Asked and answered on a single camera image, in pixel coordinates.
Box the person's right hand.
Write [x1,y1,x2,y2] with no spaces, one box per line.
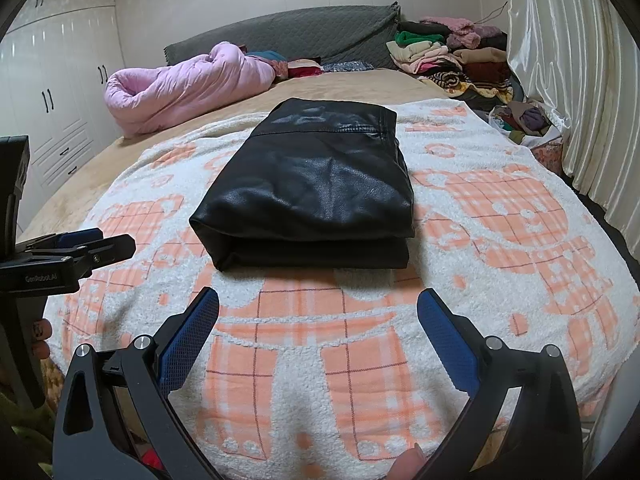
[388,444,429,480]

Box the blue patterned pillow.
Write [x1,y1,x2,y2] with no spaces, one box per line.
[322,60,373,74]

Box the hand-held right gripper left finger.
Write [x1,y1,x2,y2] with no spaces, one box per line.
[52,287,221,480]

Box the person's green garment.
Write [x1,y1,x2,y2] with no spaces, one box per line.
[0,387,53,463]

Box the pink quilt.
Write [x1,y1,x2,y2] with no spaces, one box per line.
[104,42,278,138]

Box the white wardrobe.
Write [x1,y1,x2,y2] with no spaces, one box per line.
[0,0,118,241]

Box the pile of folded clothes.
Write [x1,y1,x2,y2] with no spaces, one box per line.
[387,16,516,106]

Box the thin dark wall cable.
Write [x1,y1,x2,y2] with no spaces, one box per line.
[475,2,508,26]

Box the tan bed sheet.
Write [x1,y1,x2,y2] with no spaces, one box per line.
[20,67,451,241]

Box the white satin curtain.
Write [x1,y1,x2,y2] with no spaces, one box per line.
[505,0,640,211]

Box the plastic bag of clothes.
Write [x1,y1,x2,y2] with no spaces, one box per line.
[487,100,571,143]

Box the grey padded headboard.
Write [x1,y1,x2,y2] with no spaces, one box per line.
[162,2,402,68]

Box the black leather jacket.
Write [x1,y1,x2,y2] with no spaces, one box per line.
[189,97,417,273]

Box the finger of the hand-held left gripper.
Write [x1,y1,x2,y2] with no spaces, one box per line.
[47,233,137,270]
[24,228,104,252]

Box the red pillow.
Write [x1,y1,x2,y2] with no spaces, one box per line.
[287,60,323,79]

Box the person's left hand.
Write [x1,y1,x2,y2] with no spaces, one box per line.
[29,318,54,359]

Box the white orange patterned blanket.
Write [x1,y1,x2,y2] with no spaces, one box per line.
[44,97,640,480]

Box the floral patterned bag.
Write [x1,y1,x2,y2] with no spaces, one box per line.
[530,139,567,177]

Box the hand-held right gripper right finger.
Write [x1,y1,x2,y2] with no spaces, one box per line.
[416,287,586,480]

